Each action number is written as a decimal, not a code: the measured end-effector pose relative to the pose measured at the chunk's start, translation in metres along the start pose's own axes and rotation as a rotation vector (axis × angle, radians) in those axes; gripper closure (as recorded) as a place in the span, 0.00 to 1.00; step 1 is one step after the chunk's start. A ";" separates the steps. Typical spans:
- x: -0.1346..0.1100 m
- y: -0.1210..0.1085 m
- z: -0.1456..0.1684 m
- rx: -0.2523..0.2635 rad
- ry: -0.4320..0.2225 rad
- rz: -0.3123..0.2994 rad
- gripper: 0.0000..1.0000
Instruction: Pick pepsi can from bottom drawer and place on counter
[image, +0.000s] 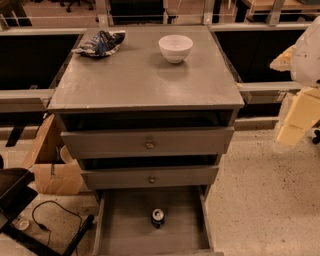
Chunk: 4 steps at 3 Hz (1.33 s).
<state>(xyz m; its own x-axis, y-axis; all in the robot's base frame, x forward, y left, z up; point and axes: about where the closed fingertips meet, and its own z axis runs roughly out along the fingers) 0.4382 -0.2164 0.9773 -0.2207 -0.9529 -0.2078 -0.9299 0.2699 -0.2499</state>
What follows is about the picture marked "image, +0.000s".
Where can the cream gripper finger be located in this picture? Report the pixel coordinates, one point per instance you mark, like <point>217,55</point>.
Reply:
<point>283,62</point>
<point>298,114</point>

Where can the blue pepsi can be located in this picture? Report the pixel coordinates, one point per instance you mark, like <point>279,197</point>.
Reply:
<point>158,218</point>

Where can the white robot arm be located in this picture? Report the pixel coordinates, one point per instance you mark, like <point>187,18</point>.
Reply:
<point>306,58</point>

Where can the grey top drawer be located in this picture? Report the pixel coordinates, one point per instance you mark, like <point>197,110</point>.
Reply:
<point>131,143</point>

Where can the grey drawer cabinet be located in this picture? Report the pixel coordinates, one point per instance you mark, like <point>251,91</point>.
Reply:
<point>137,88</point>

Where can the brass top drawer knob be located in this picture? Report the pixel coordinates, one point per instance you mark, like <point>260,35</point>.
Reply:
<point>149,144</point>

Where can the brass drawer knob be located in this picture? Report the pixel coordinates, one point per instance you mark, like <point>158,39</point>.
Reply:
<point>149,144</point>
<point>152,179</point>

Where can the brass middle drawer knob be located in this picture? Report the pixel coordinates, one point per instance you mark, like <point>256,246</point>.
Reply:
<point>152,179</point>

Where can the grey middle drawer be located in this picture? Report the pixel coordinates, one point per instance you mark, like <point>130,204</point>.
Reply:
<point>139,177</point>

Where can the grey open bottom drawer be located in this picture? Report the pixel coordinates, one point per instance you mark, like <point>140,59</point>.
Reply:
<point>124,225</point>

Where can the black caster wheel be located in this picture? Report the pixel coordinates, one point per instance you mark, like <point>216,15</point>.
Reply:
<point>316,138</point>

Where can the white ceramic bowl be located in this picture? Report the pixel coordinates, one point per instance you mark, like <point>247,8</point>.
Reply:
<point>175,48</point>

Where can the crumpled blue chip bag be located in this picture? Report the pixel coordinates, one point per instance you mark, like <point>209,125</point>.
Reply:
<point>103,44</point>

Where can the black office chair base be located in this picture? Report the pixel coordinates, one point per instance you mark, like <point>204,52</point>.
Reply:
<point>68,4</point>

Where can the white cup in box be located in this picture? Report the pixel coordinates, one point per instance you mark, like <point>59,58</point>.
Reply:
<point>65,155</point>

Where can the brown cardboard box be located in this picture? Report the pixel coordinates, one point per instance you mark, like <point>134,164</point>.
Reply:
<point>52,175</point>

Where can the small round floor disc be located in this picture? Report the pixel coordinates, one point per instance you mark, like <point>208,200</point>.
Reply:
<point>22,224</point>

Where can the black chair frame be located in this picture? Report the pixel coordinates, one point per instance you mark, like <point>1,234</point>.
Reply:
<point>62,225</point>

